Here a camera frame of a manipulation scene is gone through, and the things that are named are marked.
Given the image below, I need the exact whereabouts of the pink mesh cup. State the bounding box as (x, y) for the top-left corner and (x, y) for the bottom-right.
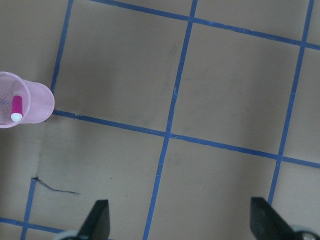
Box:
(0, 71), (55, 129)

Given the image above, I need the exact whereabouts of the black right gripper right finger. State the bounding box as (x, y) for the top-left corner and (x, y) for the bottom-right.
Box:
(250, 197), (295, 240)

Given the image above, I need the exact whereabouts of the pink highlighter pen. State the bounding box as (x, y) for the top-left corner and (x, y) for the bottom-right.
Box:
(10, 95), (23, 123)

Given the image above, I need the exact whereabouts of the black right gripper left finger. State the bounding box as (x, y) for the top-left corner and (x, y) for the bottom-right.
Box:
(77, 199), (111, 240)

